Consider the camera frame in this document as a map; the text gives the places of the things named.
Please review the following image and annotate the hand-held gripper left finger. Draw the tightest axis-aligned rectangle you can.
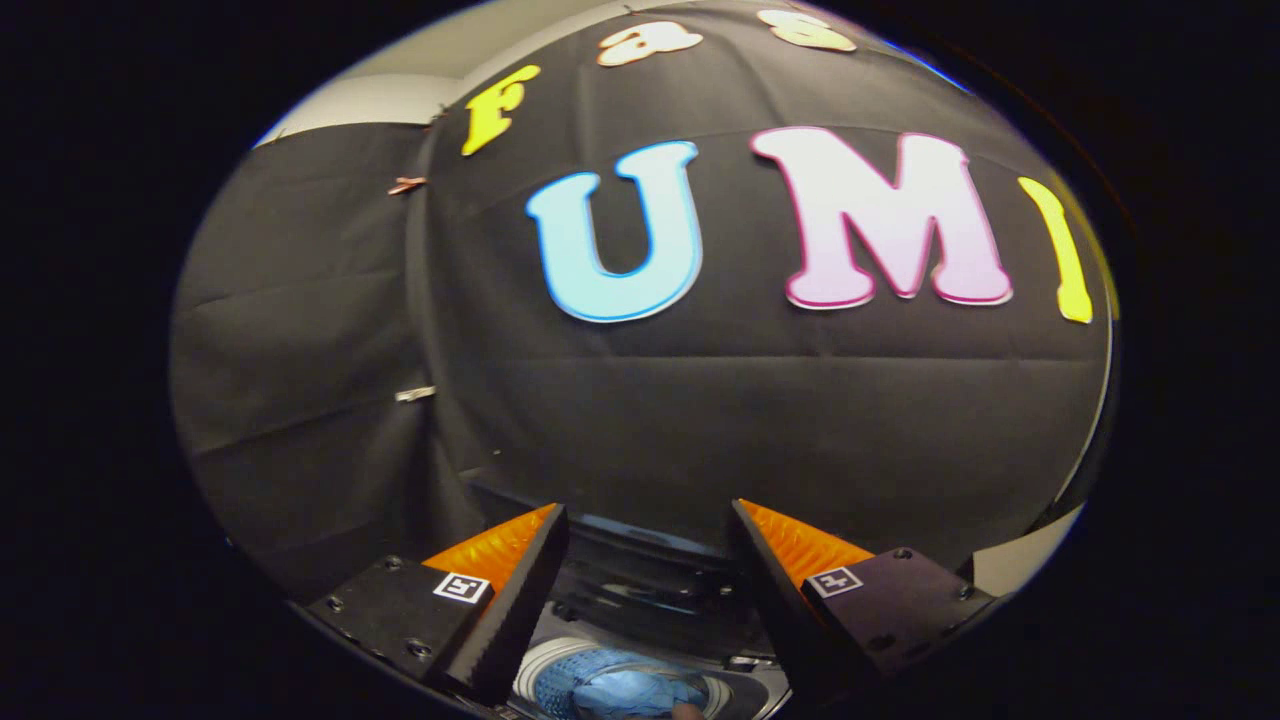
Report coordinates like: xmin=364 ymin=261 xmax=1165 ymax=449
xmin=303 ymin=502 xmax=570 ymax=707

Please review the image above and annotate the light blue shirt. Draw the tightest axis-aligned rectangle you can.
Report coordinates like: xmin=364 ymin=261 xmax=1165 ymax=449
xmin=535 ymin=650 xmax=711 ymax=720

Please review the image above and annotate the black backdrop cloth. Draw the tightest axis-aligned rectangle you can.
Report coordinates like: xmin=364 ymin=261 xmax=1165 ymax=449
xmin=170 ymin=0 xmax=1116 ymax=601

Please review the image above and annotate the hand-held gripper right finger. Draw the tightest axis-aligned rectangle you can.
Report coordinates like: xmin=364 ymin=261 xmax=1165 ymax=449
xmin=730 ymin=497 xmax=998 ymax=706

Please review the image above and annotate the washing machine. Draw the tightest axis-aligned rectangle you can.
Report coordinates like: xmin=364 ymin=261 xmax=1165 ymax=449
xmin=503 ymin=630 xmax=798 ymax=720

